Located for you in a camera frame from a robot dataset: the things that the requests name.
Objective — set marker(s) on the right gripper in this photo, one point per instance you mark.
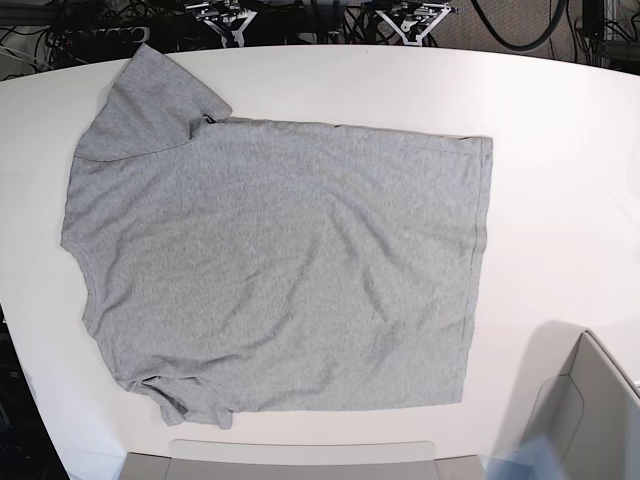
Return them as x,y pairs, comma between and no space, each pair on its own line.
229,19

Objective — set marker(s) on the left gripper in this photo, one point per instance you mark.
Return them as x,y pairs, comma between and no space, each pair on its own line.
411,23

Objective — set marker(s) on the grey T-shirt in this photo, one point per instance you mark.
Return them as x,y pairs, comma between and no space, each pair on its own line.
238,265

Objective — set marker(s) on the black power strip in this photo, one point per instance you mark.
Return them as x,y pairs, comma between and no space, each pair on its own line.
114,35

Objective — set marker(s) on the grey bin right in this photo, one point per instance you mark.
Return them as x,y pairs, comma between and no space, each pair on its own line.
585,421

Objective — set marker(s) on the grey bin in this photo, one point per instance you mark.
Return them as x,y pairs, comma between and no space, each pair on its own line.
585,421
190,459

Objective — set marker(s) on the grey bin bottom centre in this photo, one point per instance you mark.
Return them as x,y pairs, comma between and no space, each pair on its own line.
190,459

